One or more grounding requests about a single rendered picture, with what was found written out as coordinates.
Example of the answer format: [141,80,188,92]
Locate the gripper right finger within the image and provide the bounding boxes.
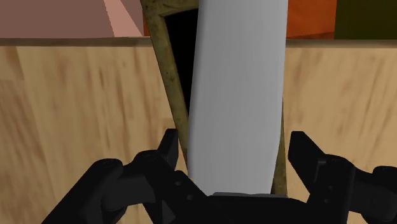
[288,130,397,224]

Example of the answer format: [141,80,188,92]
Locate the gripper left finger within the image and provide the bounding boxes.
[41,128,208,224]

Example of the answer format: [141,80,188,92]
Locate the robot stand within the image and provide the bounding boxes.
[140,0,289,197]

